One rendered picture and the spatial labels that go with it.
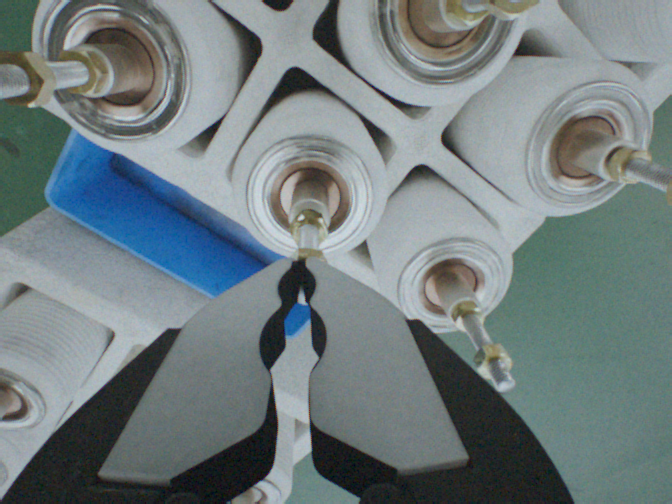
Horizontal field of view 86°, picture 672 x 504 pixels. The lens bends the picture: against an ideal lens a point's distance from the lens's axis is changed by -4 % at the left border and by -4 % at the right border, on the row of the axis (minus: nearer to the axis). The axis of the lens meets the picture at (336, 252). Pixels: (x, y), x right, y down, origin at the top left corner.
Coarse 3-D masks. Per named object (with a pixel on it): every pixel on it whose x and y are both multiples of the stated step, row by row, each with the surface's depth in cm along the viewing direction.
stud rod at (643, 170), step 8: (632, 160) 18; (640, 160) 18; (632, 168) 18; (640, 168) 17; (648, 168) 17; (656, 168) 17; (664, 168) 16; (632, 176) 18; (640, 176) 18; (648, 176) 17; (656, 176) 17; (664, 176) 16; (648, 184) 17; (656, 184) 17; (664, 184) 16
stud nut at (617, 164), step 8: (616, 152) 19; (624, 152) 18; (632, 152) 18; (640, 152) 18; (648, 152) 18; (616, 160) 18; (624, 160) 18; (648, 160) 18; (608, 168) 19; (616, 168) 18; (624, 168) 18; (616, 176) 19; (624, 176) 18
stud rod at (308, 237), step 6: (312, 210) 20; (300, 228) 18; (306, 228) 18; (312, 228) 18; (300, 234) 18; (306, 234) 17; (312, 234) 17; (318, 234) 18; (300, 240) 17; (306, 240) 17; (312, 240) 17; (318, 240) 18; (300, 246) 17; (306, 246) 16; (312, 246) 16; (318, 246) 17; (300, 288) 14; (300, 294) 14; (300, 300) 14
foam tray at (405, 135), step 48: (240, 0) 23; (288, 0) 33; (336, 0) 33; (288, 48) 25; (528, 48) 29; (576, 48) 26; (240, 96) 26; (384, 96) 37; (192, 144) 30; (240, 144) 29; (384, 144) 33; (432, 144) 28; (192, 192) 29; (480, 192) 30
